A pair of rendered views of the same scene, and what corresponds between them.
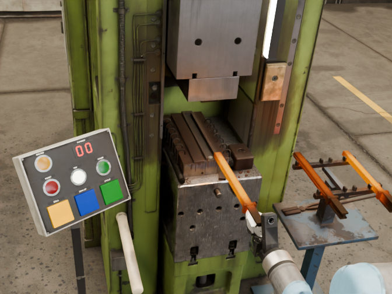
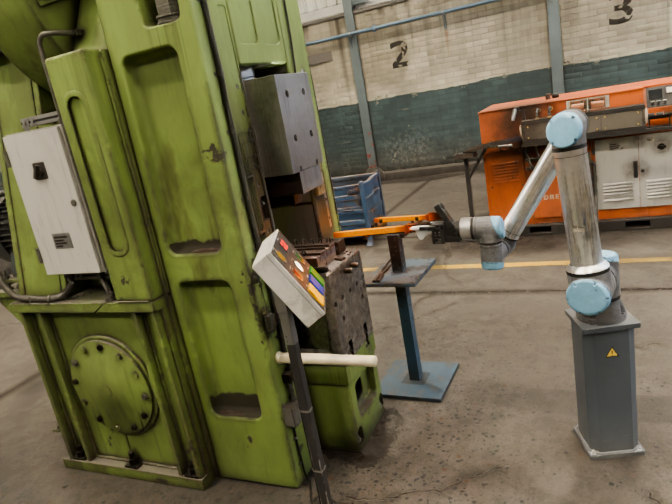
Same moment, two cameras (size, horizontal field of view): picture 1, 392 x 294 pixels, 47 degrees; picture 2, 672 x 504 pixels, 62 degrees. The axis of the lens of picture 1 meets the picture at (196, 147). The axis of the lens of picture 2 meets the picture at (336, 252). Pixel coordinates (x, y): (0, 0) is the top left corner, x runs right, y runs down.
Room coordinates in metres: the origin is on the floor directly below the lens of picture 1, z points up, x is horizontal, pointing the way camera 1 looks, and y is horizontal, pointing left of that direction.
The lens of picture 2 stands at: (-0.20, 1.65, 1.64)
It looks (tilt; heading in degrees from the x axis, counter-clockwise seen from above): 15 degrees down; 315
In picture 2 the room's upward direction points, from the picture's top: 11 degrees counter-clockwise
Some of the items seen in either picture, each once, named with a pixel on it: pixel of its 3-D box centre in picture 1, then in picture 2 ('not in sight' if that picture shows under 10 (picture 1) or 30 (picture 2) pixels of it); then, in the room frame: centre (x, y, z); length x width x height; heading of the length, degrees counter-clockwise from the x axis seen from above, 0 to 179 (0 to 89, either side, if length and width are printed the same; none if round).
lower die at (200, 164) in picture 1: (192, 140); (286, 257); (1.76, 0.02, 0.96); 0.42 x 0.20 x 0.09; 19
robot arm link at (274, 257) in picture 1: (279, 263); (466, 228); (0.97, -0.28, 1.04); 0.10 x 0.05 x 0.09; 109
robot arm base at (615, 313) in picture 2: not in sight; (600, 304); (0.55, -0.54, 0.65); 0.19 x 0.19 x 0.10
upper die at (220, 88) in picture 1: (198, 67); (271, 183); (1.76, 0.02, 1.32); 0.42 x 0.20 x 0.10; 19
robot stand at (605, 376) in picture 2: not in sight; (604, 380); (0.55, -0.54, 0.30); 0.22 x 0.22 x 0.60; 38
